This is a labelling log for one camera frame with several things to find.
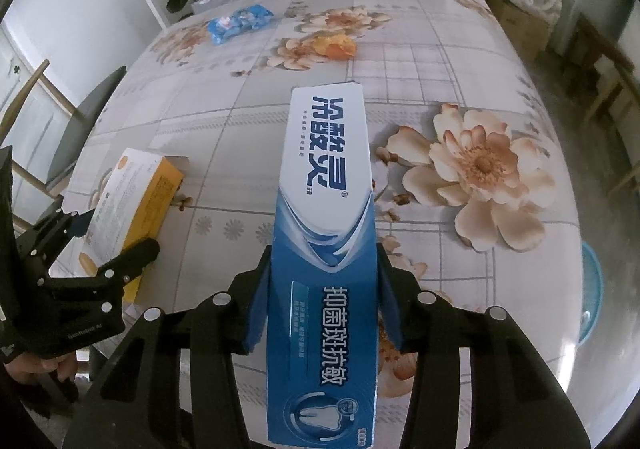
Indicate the white panelled door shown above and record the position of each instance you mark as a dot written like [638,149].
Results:
[20,104]

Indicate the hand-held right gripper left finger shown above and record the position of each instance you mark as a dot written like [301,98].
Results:
[257,309]

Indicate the small blue candy packet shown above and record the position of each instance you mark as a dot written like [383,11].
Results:
[240,21]

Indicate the brown cardboard box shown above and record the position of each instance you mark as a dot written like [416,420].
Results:
[520,29]

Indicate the orange wrapped snack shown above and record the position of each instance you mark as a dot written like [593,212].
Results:
[335,46]

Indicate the person's left hand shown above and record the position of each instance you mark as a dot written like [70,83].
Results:
[35,368]

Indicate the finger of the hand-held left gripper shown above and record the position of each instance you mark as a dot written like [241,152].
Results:
[130,259]
[80,224]

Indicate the wooden chair with dark cushion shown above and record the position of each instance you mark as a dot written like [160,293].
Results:
[85,114]
[615,94]

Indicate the blue toothpaste box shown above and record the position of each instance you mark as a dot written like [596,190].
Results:
[325,229]

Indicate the orange cardboard box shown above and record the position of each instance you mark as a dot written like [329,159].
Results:
[130,194]

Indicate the dark wooden stool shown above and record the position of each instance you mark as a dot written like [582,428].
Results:
[595,49]

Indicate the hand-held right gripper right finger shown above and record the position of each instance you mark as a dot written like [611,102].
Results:
[390,309]

